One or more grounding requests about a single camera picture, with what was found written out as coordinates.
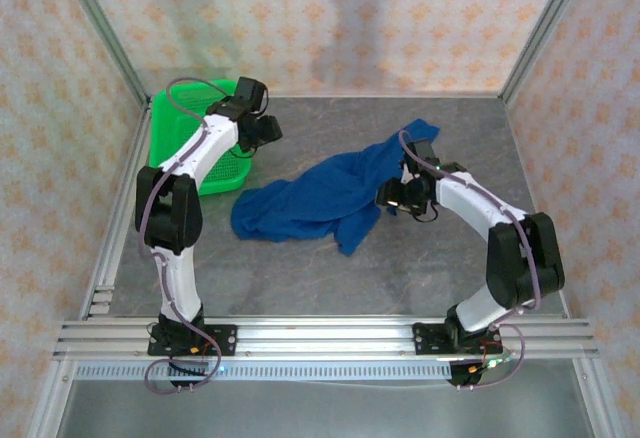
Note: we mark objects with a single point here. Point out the blue cloth towel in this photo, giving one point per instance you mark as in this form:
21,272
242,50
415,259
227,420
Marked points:
320,193

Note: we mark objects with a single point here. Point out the green perforated plastic basket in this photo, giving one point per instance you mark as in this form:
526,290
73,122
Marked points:
172,123

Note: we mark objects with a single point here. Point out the silver sheet metal panel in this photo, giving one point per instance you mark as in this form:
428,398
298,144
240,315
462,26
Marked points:
320,410

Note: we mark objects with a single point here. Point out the thin aluminium frame bar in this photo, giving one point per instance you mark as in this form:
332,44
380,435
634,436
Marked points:
350,94

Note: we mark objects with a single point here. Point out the aluminium table side rail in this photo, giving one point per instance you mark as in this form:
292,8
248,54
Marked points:
117,218
520,143

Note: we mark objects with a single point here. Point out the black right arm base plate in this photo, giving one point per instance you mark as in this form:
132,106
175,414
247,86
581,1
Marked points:
425,339

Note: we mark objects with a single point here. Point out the wide aluminium mounting rail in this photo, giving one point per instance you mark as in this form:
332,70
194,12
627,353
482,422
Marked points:
325,338

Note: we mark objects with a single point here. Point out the aluminium frame post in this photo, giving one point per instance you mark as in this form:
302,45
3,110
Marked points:
545,28
100,28

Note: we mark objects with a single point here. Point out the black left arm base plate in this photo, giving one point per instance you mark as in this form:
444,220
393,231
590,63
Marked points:
225,340

